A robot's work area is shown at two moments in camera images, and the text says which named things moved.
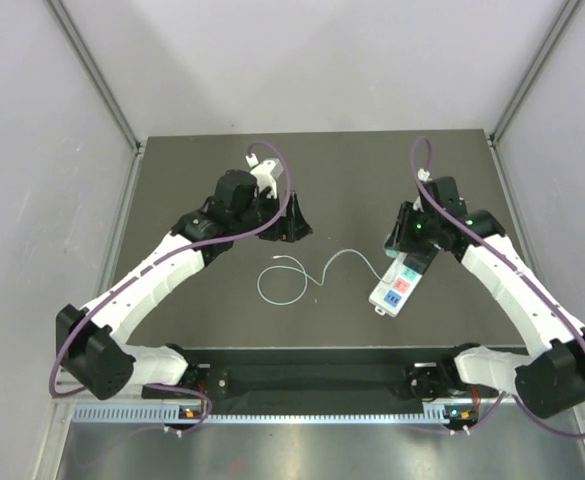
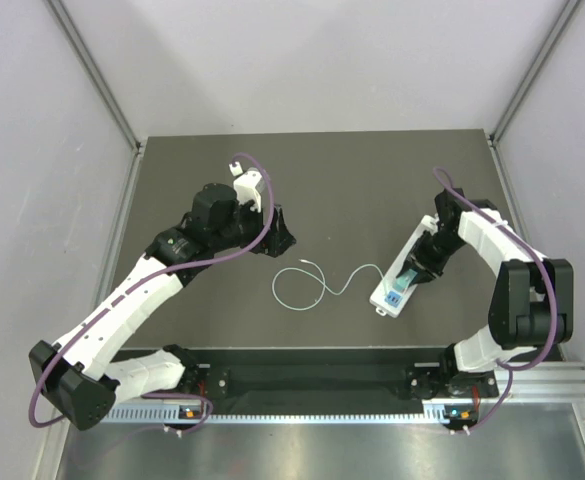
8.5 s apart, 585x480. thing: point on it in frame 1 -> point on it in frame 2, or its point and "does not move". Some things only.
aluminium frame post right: (544, 54) does not move
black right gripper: (400, 238) -> (428, 268)
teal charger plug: (389, 251) -> (404, 280)
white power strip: (395, 287) does not move
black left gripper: (291, 228) -> (278, 240)
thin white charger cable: (308, 275) -> (318, 281)
